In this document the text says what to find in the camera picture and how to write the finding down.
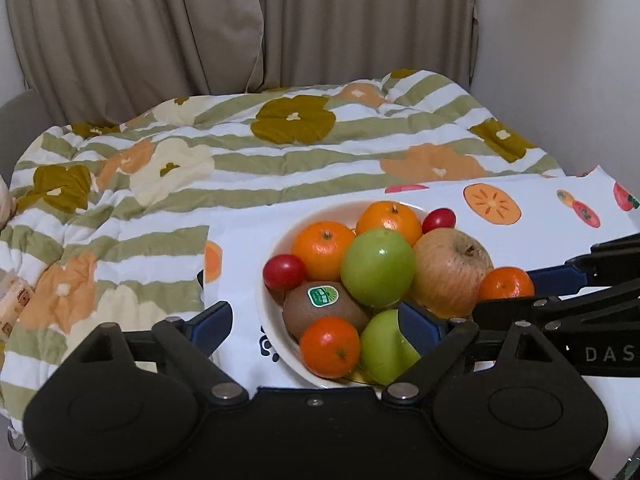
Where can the metal hook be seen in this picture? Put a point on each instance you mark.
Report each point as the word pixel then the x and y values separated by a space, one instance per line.
pixel 17 442

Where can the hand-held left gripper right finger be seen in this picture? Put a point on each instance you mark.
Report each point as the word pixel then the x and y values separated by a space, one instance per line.
pixel 417 325

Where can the white cartoon print bowl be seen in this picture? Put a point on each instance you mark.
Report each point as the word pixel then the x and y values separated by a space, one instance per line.
pixel 272 325

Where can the green apple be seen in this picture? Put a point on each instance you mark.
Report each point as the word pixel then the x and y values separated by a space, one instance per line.
pixel 385 355
pixel 377 267

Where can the red cherry tomato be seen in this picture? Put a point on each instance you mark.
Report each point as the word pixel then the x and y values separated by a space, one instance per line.
pixel 284 271
pixel 439 220

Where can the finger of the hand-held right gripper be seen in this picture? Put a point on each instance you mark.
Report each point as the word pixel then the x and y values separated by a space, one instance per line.
pixel 555 277
pixel 505 310

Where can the white persimmon print cloth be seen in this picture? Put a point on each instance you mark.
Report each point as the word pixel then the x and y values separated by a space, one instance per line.
pixel 240 270

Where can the pale soft object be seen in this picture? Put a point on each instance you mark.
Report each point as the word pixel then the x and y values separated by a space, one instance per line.
pixel 6 205

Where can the beige curtain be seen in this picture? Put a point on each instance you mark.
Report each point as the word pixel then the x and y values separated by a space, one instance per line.
pixel 150 35

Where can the orange mandarin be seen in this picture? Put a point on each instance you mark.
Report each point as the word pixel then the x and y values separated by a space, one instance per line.
pixel 330 347
pixel 389 222
pixel 505 285
pixel 322 250

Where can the red yellow apple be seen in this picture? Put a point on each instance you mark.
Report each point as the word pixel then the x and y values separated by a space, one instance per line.
pixel 450 270

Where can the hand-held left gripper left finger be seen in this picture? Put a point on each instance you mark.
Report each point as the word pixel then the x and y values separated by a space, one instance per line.
pixel 216 322

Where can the beige snack packet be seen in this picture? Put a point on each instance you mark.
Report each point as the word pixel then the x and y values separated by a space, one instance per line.
pixel 12 305

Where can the striped floral blanket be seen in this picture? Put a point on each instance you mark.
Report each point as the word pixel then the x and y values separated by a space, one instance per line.
pixel 250 170

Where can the brown kiwi with green sticker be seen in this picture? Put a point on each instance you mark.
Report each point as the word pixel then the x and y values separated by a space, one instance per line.
pixel 325 315

